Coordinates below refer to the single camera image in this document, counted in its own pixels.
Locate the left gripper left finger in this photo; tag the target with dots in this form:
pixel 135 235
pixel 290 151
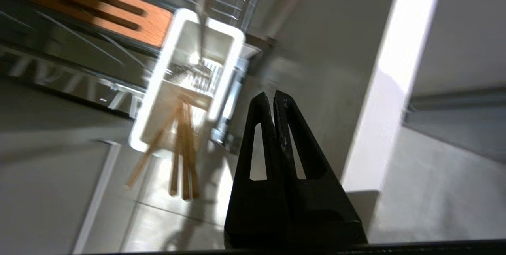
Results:
pixel 257 215

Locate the grey cabinet door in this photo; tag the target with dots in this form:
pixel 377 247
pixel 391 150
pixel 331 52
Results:
pixel 43 195

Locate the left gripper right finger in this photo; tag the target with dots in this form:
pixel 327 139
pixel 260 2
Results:
pixel 324 215

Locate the white cabinet panel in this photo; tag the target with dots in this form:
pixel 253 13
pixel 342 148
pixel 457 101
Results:
pixel 389 85

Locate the metal fork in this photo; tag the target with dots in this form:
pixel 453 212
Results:
pixel 204 21

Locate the wooden chopstick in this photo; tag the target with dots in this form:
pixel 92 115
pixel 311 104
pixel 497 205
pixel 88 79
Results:
pixel 193 168
pixel 185 168
pixel 152 148
pixel 175 168

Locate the white plastic utensil holder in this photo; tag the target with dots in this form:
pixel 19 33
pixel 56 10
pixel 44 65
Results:
pixel 156 122

